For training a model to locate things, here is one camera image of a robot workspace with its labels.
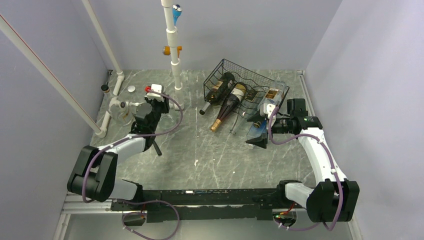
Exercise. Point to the clear square bottle black cap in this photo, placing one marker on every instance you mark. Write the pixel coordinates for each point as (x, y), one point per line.
(274, 94)

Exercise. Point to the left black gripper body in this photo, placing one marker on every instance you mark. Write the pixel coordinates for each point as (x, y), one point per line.
(158, 107)

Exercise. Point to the clear bottle silver cap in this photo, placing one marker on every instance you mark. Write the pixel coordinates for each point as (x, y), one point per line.
(134, 100)

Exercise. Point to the blue square glass bottle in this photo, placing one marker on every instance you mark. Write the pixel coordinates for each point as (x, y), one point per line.
(258, 127)

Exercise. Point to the blue pipe clip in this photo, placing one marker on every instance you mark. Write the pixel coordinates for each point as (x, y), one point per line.
(176, 11)

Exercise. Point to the aluminium frame rail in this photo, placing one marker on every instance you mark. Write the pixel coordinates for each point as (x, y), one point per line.
(80, 204)

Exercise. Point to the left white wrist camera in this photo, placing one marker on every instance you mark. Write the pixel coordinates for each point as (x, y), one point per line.
(154, 91)

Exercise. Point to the clear round cork-stoppered bottle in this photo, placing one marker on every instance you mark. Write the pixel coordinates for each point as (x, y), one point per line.
(117, 107)

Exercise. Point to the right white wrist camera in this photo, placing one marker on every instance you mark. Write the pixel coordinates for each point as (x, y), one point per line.
(266, 109)

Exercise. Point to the dark green wine bottle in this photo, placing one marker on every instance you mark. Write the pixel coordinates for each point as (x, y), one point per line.
(219, 91)

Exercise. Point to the white PVC pipe frame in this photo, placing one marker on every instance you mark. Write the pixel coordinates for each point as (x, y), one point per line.
(27, 51)

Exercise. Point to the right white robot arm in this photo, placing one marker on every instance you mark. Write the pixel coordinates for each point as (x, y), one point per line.
(334, 197)

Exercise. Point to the black wire wine rack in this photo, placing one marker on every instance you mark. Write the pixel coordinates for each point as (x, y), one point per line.
(241, 74)

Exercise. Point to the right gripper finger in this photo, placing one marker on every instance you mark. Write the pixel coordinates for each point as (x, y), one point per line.
(257, 140)
(256, 117)

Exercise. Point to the black handled metal tool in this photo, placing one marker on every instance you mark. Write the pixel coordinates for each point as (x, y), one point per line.
(157, 148)

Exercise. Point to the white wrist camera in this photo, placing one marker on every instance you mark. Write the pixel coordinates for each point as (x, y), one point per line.
(266, 109)
(154, 91)

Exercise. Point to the clear slim empty bottle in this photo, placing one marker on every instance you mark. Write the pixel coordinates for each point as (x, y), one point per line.
(247, 108)

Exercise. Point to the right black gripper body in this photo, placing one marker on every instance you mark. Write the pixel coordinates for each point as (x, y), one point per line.
(280, 125)

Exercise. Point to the clear bottle dark label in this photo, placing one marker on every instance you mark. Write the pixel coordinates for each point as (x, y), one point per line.
(170, 119)

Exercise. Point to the dark gold-foil wine bottle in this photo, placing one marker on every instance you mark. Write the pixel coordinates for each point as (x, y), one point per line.
(233, 99)

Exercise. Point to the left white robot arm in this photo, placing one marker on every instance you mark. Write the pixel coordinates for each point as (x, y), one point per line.
(94, 173)

